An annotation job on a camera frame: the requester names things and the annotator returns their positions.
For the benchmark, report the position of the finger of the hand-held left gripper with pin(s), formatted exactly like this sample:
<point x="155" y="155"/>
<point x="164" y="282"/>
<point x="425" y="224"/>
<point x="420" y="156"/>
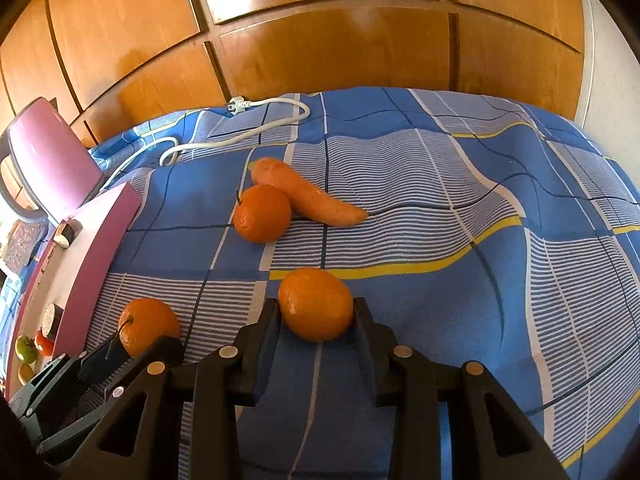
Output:
<point x="167" y="350"/>
<point x="107" y="357"/>

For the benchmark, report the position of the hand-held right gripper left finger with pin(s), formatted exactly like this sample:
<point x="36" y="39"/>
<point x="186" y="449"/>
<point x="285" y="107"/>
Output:
<point x="270" y="330"/>

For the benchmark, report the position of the wooden panelled wardrobe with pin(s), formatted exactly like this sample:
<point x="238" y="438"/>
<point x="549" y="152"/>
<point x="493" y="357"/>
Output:
<point x="325" y="50"/>

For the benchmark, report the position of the pink shallow tray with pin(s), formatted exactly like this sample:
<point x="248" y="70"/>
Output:
<point x="97" y="260"/>

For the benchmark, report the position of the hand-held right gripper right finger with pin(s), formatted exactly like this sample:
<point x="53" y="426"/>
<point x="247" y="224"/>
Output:
<point x="367" y="340"/>

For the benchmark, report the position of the silver ornate tissue box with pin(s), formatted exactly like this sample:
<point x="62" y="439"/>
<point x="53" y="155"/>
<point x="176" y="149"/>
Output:
<point x="22" y="242"/>

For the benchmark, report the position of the orange carrot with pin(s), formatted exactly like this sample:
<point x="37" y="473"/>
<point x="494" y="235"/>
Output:
<point x="310" y="195"/>

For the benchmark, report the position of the blue plaid cloth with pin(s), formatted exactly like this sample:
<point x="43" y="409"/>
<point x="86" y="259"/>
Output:
<point x="425" y="185"/>

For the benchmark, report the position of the red tomato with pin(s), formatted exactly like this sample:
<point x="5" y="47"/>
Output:
<point x="44" y="344"/>

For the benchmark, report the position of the halved dark-skinned vegetable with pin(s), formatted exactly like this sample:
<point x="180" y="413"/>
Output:
<point x="65" y="235"/>
<point x="51" y="321"/>

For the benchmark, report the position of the orange with stem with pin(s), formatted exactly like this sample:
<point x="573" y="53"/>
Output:
<point x="262" y="215"/>

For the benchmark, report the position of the green tomato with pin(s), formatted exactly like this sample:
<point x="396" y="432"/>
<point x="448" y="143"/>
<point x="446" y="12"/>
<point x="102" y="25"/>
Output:
<point x="25" y="349"/>

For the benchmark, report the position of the pink electric kettle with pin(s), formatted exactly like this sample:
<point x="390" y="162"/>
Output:
<point x="50" y="160"/>

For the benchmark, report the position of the dark brownish round fruit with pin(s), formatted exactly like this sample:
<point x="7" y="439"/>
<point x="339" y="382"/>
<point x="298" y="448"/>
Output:
<point x="26" y="373"/>

